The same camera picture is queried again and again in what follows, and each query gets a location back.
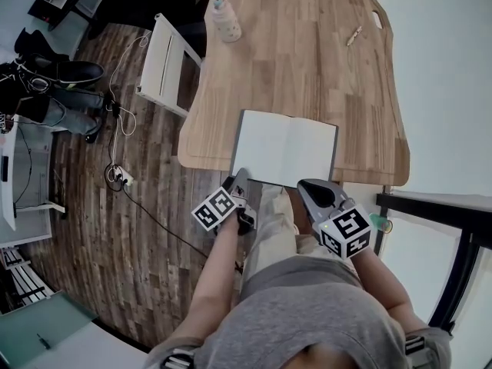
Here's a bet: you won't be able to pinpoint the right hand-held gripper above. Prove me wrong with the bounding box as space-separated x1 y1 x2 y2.
298 178 372 261

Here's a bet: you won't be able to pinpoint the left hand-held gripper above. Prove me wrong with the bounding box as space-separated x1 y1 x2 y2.
191 167 255 236

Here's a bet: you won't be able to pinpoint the grey notebook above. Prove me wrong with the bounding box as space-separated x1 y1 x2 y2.
228 108 340 188

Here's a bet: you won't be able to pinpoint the person's right forearm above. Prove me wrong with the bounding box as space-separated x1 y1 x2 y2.
353 250 431 332

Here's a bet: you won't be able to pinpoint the person's left forearm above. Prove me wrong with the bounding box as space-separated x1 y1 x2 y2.
163 216 242 351

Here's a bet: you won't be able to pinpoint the person's beige trousers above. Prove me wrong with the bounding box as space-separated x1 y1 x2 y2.
240 184 361 295

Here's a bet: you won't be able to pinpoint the person's grey shirt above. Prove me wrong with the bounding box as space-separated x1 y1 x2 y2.
144 254 454 369

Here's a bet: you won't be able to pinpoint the white power strip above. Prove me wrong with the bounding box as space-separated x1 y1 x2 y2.
109 165 135 186

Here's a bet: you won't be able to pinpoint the wooden table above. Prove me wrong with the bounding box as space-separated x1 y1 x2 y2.
177 0 410 195

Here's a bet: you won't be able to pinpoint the white chair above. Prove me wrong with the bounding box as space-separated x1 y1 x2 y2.
135 12 204 119

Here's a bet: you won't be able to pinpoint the white spotted bottle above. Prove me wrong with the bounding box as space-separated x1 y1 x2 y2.
212 0 243 45

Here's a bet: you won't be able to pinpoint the beige pen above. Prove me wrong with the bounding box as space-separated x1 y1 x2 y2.
345 25 364 48

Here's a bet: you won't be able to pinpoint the white desk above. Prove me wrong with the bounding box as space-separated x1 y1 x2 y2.
0 115 66 245

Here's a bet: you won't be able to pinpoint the white slatted bench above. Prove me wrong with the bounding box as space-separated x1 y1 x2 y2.
0 246 57 313

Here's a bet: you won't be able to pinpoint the glass desk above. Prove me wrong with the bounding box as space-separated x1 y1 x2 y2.
0 290 99 369

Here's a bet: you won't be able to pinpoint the black cabinet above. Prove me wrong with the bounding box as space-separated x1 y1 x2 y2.
27 0 105 28

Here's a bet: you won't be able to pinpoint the black cable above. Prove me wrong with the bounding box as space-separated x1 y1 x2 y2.
103 94 247 274

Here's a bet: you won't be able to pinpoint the black window frame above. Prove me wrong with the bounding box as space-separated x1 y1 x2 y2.
363 0 492 336

